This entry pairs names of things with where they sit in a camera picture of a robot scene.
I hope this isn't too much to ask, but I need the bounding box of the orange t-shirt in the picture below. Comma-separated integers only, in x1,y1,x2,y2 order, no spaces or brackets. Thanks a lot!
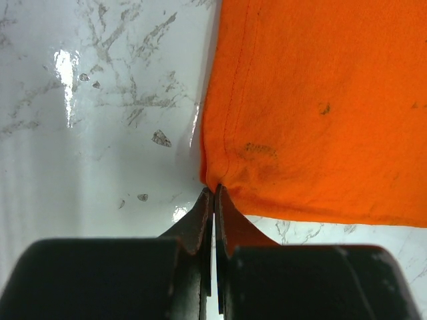
200,1,426,227

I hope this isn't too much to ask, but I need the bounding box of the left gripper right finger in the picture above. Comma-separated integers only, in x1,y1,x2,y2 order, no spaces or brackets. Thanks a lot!
214,186,420,319

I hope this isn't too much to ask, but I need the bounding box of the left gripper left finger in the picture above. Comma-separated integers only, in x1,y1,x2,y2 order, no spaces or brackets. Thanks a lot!
1,189,214,319

